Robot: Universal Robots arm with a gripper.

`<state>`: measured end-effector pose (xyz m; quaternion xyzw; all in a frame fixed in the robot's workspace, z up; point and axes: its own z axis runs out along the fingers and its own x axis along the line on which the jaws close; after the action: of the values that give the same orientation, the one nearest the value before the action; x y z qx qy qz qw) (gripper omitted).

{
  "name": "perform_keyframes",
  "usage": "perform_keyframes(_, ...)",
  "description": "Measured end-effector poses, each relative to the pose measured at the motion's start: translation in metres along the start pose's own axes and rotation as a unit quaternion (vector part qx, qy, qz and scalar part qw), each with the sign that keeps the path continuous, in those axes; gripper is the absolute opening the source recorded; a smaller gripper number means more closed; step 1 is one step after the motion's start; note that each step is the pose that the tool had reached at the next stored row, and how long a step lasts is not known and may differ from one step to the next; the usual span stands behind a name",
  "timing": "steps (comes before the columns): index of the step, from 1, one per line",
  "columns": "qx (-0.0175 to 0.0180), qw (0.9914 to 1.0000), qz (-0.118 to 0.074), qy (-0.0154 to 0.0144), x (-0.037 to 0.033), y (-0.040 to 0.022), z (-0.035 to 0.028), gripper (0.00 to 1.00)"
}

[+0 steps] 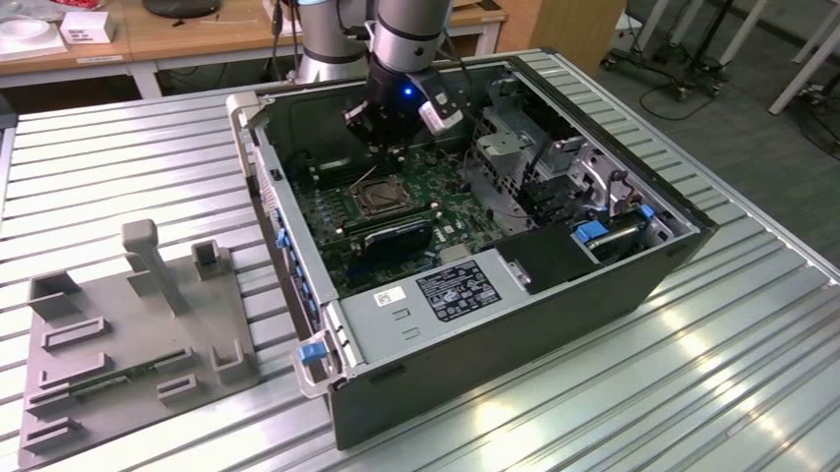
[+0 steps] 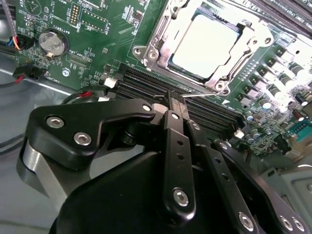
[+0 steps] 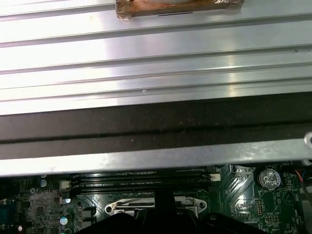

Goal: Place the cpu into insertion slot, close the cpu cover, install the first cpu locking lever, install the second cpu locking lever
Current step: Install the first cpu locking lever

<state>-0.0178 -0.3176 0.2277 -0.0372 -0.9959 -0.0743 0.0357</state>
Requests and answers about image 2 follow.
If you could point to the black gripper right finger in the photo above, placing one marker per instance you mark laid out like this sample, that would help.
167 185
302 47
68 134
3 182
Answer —
219 168

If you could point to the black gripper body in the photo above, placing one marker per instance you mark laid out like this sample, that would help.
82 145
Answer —
117 200

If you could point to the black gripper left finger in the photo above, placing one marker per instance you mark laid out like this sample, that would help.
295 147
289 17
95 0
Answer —
178 158

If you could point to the metal locking lever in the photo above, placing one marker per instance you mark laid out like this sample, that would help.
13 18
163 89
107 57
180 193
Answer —
202 94

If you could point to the metal socket cover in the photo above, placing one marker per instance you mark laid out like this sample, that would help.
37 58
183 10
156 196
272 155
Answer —
181 71

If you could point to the silver CPU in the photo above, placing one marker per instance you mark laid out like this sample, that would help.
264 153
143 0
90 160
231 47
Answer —
204 44

